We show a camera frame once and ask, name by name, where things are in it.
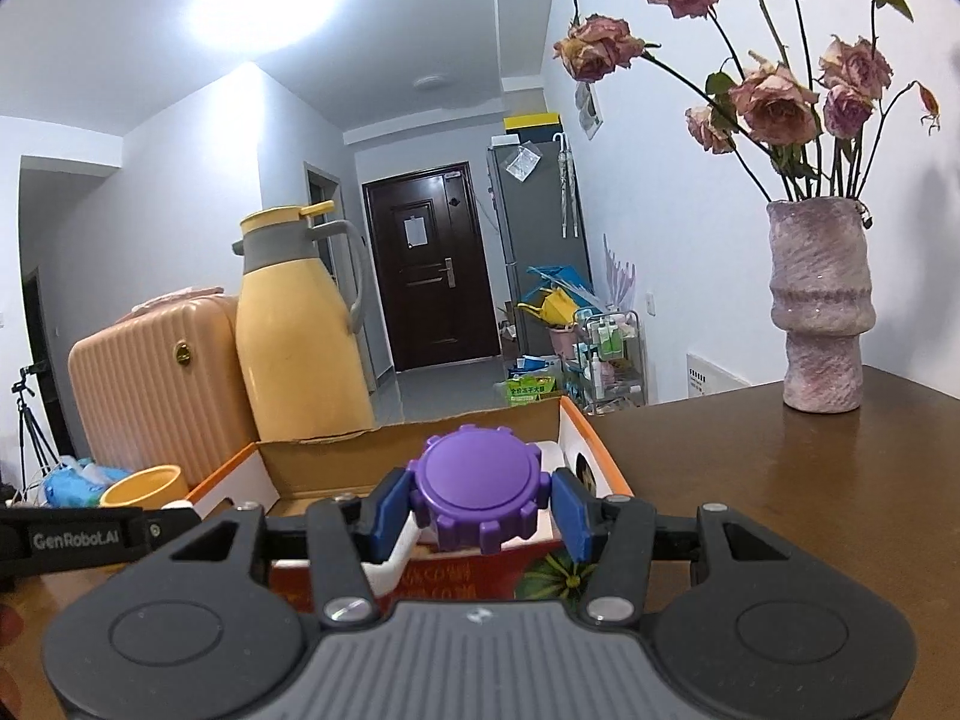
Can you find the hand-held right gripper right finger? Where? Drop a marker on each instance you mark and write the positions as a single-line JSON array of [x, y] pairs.
[[574, 525]]

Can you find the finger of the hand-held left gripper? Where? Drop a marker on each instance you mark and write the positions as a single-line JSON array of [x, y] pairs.
[[169, 525]]

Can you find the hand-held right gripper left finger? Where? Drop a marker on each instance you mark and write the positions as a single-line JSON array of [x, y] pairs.
[[386, 517]]

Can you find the white translucent container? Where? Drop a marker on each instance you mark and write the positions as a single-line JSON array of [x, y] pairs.
[[553, 457]]

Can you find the red cardboard box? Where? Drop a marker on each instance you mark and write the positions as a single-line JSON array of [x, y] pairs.
[[337, 465]]

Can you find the purple notched cap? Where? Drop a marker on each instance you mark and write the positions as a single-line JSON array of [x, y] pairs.
[[480, 480]]

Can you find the yellow mug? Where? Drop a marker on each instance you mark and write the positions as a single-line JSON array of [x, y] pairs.
[[142, 487]]

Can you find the blue tissue pack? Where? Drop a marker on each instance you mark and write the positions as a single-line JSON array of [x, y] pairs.
[[71, 491]]

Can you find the black tripod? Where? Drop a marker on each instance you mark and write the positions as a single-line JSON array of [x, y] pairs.
[[30, 420]]

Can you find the peach ribbed suitcase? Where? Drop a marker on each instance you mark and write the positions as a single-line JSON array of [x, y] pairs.
[[150, 390]]

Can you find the pink plastic pot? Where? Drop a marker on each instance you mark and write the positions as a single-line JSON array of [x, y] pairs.
[[562, 341]]

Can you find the yellow thermos jug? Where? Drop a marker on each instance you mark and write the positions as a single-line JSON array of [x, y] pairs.
[[300, 345]]

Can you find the yellow watering can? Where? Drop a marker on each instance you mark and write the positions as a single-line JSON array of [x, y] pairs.
[[555, 309]]

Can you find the dark brown door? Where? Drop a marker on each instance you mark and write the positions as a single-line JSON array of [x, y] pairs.
[[420, 300]]

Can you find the purple feather decoration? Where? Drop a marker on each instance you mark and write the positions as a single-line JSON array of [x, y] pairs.
[[619, 274]]

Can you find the white paper notice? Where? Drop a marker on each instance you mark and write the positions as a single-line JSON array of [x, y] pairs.
[[415, 232]]

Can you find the grey refrigerator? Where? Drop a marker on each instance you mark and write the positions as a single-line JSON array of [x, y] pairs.
[[532, 240]]

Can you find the grey side door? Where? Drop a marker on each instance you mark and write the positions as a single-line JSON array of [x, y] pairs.
[[322, 195]]

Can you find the pink textured vase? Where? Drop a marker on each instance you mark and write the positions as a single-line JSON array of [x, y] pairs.
[[821, 300]]

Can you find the white folded umbrella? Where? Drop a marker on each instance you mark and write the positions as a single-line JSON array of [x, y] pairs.
[[566, 187]]

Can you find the clear plastic bag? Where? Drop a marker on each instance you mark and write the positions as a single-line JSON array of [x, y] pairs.
[[523, 162]]

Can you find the yellow and black box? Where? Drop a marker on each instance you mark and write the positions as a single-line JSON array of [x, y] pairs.
[[531, 122]]

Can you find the bunch of dried roses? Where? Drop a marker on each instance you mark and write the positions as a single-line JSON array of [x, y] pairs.
[[772, 101]]

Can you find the white wall socket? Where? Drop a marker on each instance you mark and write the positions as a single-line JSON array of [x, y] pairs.
[[651, 305]]

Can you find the blue folded plastic frame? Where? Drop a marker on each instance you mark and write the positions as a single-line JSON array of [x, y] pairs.
[[562, 281]]

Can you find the wall poster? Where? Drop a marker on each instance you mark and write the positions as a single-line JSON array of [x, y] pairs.
[[589, 112]]

